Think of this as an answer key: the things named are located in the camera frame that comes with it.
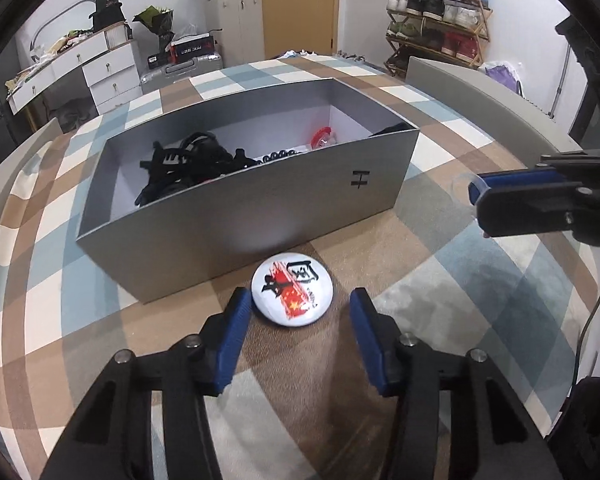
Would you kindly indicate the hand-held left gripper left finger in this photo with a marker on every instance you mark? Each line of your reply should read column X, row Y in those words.
column 230, row 345

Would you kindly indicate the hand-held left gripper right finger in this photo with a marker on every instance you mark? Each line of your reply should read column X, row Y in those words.
column 372, row 345

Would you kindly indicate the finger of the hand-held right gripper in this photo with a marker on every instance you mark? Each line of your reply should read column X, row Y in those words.
column 525, row 215
column 515, row 180

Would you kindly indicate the round white printed badge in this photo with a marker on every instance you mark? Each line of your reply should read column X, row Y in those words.
column 292, row 290

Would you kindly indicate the grey cardboard box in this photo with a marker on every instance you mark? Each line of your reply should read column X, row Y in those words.
column 280, row 210

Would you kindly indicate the checked blanket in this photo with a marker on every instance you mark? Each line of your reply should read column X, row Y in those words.
column 430, row 310

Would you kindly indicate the purple plastic bag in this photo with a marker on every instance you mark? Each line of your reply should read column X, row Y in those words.
column 502, row 77

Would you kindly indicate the wooden shoe rack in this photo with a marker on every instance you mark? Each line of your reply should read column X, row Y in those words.
column 486, row 25

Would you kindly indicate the rows of sneakers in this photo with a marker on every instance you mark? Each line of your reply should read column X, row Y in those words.
column 455, row 45

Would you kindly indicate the blue white plastic bags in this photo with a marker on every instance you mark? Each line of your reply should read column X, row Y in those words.
column 292, row 53

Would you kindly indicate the silver suitcase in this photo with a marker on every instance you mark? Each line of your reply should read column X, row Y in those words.
column 180, row 76

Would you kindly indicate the dark grey backpack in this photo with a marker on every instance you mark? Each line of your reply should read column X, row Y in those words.
column 75, row 116

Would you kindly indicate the wooden door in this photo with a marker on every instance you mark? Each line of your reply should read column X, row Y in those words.
column 300, row 5

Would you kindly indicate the small black box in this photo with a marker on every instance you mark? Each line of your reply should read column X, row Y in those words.
column 159, row 60

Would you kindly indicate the white desk with drawers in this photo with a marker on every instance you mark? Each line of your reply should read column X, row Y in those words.
column 110, row 75

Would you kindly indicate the black red long box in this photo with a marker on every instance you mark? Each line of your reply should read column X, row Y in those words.
column 194, row 49

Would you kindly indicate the white suitcase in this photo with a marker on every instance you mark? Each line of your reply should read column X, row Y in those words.
column 235, row 25

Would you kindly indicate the white ribbed container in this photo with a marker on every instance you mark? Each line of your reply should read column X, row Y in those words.
column 117, row 35

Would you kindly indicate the black wrapped bouquet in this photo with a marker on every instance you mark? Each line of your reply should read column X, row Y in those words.
column 155, row 22

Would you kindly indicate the pile of desk clutter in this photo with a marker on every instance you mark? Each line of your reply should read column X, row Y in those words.
column 45, row 60

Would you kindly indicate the black printed bag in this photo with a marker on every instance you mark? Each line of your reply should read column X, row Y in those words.
column 107, row 5

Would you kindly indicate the curved metal tube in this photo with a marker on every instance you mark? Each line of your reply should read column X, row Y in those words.
column 55, row 15

